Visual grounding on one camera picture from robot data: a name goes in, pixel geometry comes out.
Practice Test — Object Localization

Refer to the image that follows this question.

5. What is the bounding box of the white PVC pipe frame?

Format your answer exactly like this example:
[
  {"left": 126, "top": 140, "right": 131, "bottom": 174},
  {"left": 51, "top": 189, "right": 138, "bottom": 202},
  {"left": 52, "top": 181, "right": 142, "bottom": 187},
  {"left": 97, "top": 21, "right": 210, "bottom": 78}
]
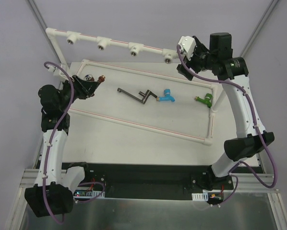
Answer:
[{"left": 46, "top": 28, "right": 217, "bottom": 146}]

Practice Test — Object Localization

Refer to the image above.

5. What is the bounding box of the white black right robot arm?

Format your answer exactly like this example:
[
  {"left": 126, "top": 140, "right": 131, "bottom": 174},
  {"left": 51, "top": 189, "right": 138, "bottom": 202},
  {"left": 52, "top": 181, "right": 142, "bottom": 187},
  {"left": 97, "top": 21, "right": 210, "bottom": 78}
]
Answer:
[{"left": 177, "top": 33, "right": 275, "bottom": 190}]

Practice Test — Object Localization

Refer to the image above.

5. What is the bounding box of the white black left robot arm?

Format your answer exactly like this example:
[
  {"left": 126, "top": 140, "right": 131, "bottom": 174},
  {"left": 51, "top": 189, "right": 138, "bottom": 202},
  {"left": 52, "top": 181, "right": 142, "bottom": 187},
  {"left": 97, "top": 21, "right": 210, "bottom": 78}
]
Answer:
[{"left": 24, "top": 75, "right": 105, "bottom": 218}]

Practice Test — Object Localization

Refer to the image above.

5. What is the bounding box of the blue plastic faucet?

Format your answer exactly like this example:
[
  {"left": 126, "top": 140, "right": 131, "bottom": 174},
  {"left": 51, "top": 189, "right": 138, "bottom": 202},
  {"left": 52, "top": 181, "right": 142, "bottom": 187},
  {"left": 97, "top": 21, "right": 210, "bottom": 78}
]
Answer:
[{"left": 156, "top": 89, "right": 175, "bottom": 102}]

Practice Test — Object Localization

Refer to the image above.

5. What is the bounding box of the green plastic faucet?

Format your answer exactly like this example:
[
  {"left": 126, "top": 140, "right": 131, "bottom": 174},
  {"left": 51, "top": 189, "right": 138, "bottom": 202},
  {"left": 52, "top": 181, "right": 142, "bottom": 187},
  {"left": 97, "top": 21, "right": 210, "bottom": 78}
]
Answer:
[{"left": 194, "top": 93, "right": 213, "bottom": 108}]

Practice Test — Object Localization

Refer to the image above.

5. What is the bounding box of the grey metal long-spout faucet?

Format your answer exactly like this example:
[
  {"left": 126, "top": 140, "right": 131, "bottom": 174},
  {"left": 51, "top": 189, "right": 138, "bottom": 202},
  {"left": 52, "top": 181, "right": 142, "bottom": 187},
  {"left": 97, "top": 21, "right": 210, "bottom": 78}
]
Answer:
[{"left": 117, "top": 88, "right": 157, "bottom": 105}]

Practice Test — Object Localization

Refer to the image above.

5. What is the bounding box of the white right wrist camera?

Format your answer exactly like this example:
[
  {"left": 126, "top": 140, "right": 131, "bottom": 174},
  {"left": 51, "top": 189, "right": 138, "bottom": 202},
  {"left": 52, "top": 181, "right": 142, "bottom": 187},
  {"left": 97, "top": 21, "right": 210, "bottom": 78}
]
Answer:
[{"left": 178, "top": 36, "right": 196, "bottom": 60}]

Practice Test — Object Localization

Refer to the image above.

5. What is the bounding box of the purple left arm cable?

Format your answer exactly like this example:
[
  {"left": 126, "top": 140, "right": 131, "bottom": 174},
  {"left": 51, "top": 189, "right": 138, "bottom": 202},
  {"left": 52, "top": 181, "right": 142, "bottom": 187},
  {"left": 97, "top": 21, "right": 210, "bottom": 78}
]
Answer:
[{"left": 43, "top": 61, "right": 106, "bottom": 225}]

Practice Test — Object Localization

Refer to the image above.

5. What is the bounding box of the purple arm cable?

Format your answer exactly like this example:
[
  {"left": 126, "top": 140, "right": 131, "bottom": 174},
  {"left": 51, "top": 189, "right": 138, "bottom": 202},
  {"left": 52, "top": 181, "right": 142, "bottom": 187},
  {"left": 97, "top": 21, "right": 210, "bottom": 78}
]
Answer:
[
  {"left": 176, "top": 45, "right": 278, "bottom": 209},
  {"left": 43, "top": 61, "right": 106, "bottom": 225}
]

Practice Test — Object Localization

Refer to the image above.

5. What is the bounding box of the left white cable duct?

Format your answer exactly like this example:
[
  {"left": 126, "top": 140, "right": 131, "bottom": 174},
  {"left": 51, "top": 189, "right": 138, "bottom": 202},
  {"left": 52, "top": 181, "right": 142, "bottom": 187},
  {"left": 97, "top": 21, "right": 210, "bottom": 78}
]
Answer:
[{"left": 73, "top": 189, "right": 105, "bottom": 199}]

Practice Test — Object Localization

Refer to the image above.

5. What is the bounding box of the white cable duct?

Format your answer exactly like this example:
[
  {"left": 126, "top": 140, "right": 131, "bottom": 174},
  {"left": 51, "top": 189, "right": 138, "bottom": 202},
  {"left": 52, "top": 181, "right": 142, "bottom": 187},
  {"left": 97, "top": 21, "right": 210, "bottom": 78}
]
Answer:
[
  {"left": 73, "top": 189, "right": 105, "bottom": 199},
  {"left": 192, "top": 190, "right": 225, "bottom": 201}
]

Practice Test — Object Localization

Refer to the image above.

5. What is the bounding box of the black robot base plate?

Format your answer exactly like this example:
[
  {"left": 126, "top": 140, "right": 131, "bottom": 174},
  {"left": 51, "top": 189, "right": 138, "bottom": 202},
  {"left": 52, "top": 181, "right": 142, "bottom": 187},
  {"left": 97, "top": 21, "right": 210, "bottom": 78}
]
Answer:
[{"left": 35, "top": 161, "right": 265, "bottom": 199}]

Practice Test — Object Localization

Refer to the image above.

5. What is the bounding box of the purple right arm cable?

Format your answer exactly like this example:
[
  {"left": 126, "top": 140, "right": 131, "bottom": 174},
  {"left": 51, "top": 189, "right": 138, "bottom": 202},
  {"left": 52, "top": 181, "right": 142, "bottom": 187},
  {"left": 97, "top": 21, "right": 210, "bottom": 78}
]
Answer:
[{"left": 176, "top": 45, "right": 278, "bottom": 209}]

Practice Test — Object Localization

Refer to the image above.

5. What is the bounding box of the right white cable duct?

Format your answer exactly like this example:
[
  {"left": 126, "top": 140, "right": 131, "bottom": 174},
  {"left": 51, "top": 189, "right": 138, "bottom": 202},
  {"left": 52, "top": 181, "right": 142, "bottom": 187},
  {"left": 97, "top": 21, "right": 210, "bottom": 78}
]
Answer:
[{"left": 192, "top": 190, "right": 225, "bottom": 201}]

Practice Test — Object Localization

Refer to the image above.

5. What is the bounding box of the aluminium enclosure frame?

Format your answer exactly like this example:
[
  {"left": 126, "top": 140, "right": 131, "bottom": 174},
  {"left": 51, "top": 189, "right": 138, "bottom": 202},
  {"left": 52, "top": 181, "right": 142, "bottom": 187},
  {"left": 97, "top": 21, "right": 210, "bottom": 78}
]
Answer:
[{"left": 6, "top": 0, "right": 287, "bottom": 230}]

